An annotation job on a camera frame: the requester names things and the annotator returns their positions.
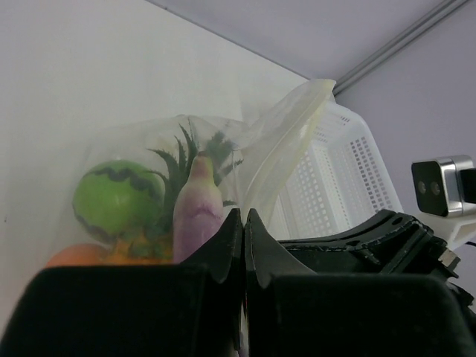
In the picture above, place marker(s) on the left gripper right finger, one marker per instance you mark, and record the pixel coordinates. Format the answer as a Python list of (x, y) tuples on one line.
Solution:
[(298, 318)]

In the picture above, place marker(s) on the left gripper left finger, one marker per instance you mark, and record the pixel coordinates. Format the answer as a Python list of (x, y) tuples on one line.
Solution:
[(188, 309)]

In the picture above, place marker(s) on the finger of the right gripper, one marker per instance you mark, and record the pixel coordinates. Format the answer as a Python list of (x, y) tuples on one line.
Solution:
[(388, 247)]

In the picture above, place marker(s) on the fake pineapple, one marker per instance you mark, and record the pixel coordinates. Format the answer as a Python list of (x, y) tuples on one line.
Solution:
[(153, 243)]

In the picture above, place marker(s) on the purple fake eggplant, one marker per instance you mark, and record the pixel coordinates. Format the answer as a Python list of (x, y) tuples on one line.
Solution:
[(198, 212)]

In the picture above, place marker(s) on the clear polka dot zip bag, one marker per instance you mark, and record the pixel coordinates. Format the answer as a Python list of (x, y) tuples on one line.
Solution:
[(270, 147)]

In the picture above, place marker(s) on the orange fake fruit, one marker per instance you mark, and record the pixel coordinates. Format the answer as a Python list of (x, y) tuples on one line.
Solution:
[(85, 254)]

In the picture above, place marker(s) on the green fake watermelon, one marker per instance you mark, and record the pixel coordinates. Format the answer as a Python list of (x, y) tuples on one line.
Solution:
[(116, 196)]

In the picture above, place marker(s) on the white plastic basket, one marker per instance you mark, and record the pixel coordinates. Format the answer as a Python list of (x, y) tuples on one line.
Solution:
[(340, 182)]

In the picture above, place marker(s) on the right aluminium frame post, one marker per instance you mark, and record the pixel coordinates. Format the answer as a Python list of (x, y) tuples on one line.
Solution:
[(400, 42)]

